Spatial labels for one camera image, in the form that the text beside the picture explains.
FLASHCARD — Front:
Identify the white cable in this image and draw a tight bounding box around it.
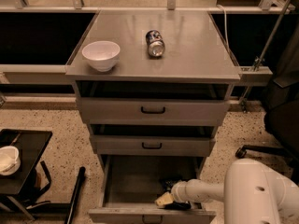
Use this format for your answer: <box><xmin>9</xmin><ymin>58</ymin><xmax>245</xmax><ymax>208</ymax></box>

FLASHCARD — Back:
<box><xmin>216</xmin><ymin>4</ymin><xmax>232</xmax><ymax>56</ymax></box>

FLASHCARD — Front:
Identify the grey metal drawer cabinet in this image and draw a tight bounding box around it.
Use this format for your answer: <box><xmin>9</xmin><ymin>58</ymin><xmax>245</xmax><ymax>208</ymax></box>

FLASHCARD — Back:
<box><xmin>64</xmin><ymin>9</ymin><xmax>243</xmax><ymax>224</ymax></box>

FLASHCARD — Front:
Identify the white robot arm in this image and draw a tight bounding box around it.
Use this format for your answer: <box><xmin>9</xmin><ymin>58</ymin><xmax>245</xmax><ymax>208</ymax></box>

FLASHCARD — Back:
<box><xmin>155</xmin><ymin>159</ymin><xmax>299</xmax><ymax>224</ymax></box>

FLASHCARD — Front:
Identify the black side table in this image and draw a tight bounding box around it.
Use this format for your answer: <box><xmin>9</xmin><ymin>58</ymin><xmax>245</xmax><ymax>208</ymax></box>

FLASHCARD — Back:
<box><xmin>0</xmin><ymin>129</ymin><xmax>52</xmax><ymax>220</ymax></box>

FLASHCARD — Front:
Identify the blue chip bag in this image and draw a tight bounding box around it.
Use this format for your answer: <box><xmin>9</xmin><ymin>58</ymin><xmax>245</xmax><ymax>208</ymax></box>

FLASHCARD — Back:
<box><xmin>159</xmin><ymin>177</ymin><xmax>191</xmax><ymax>210</ymax></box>

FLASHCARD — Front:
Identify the blue silver soda can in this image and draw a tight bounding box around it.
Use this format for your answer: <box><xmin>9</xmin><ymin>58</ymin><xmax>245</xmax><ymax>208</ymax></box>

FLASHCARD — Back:
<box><xmin>146</xmin><ymin>30</ymin><xmax>165</xmax><ymax>57</ymax></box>

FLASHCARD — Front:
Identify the top grey drawer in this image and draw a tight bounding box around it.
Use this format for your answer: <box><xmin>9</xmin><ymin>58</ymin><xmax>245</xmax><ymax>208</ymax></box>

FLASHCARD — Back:
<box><xmin>77</xmin><ymin>98</ymin><xmax>229</xmax><ymax>126</ymax></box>

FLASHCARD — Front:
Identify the white ceramic bowl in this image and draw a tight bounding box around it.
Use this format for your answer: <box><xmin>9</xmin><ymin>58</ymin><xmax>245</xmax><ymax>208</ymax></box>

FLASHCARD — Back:
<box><xmin>81</xmin><ymin>41</ymin><xmax>121</xmax><ymax>72</ymax></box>

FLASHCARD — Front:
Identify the white cup on table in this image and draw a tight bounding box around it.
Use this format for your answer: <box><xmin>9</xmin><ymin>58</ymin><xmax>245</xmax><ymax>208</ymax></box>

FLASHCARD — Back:
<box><xmin>0</xmin><ymin>146</ymin><xmax>21</xmax><ymax>175</ymax></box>

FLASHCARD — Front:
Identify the middle grey drawer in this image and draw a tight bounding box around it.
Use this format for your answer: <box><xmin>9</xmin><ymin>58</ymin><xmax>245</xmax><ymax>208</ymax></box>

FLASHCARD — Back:
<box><xmin>90</xmin><ymin>135</ymin><xmax>215</xmax><ymax>157</ymax></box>

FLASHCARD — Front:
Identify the bottom grey open drawer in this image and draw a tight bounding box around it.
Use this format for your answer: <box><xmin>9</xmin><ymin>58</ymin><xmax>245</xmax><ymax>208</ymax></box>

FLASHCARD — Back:
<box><xmin>89</xmin><ymin>156</ymin><xmax>216</xmax><ymax>224</ymax></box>

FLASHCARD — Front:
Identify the black floor pole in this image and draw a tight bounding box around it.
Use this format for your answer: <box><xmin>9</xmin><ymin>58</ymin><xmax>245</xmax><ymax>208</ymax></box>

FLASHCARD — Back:
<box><xmin>64</xmin><ymin>166</ymin><xmax>85</xmax><ymax>224</ymax></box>

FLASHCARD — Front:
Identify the metal diagonal rod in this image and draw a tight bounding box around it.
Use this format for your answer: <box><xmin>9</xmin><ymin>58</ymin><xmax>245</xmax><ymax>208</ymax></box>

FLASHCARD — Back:
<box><xmin>240</xmin><ymin>0</ymin><xmax>299</xmax><ymax>114</ymax></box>

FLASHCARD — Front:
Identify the black office chair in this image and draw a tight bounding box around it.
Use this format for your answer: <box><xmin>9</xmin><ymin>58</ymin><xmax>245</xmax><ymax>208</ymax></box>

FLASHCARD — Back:
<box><xmin>235</xmin><ymin>25</ymin><xmax>299</xmax><ymax>184</ymax></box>

